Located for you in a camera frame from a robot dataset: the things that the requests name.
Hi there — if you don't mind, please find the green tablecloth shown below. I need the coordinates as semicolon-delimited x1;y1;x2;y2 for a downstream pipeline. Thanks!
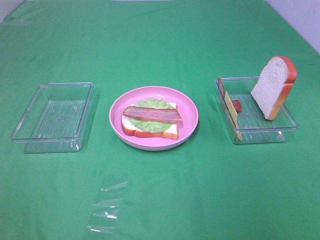
0;0;320;240

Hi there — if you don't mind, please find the yellow cheese slice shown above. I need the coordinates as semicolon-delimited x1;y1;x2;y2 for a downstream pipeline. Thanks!
224;91;243;143

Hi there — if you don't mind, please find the pink round plate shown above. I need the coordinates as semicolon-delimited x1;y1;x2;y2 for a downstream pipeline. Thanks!
109;86;199;151

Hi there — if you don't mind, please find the toast bread slice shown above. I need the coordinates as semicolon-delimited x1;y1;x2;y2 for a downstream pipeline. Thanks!
251;55;298;121
121;104;180;140

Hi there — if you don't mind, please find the bacon strip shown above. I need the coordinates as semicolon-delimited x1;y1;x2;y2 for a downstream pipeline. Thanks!
123;106;182;124

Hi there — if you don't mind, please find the right clear plastic tray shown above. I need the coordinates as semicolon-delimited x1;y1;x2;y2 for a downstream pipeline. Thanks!
214;76;298;144

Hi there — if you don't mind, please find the left clear plastic tray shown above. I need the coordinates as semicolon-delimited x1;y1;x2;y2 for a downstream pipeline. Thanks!
11;82;94;153

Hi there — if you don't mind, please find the clear plastic film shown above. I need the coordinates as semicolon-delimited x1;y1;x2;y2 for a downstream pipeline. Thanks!
87;172;129;239

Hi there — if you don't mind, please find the clear plastic tray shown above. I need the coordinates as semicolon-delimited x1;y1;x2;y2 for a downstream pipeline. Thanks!
214;76;298;144
11;82;94;153

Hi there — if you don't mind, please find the green lettuce leaf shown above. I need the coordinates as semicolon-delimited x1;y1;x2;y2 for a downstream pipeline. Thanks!
128;97;177;133

